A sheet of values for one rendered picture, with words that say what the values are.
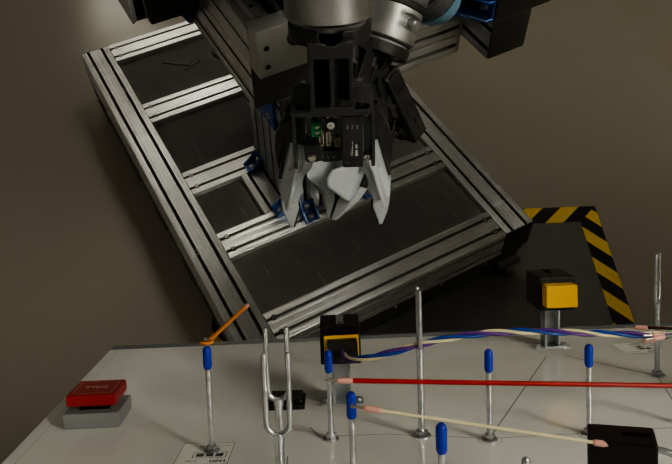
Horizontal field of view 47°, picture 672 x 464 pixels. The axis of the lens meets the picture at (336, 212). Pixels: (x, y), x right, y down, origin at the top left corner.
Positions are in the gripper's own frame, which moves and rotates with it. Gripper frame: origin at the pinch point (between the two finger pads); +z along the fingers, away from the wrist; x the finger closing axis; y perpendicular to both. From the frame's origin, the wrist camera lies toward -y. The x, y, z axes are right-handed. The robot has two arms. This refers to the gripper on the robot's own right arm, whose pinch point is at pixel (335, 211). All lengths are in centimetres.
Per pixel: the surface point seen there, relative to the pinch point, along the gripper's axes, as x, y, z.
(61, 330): -76, -100, 93
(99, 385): -25.4, 5.4, 16.9
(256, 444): -8.3, 14.9, 16.2
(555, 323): 28.6, -13.6, 26.2
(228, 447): -10.8, 15.4, 16.0
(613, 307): 77, -104, 95
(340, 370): -0.1, 2.9, 18.2
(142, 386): -23.6, -2.2, 24.2
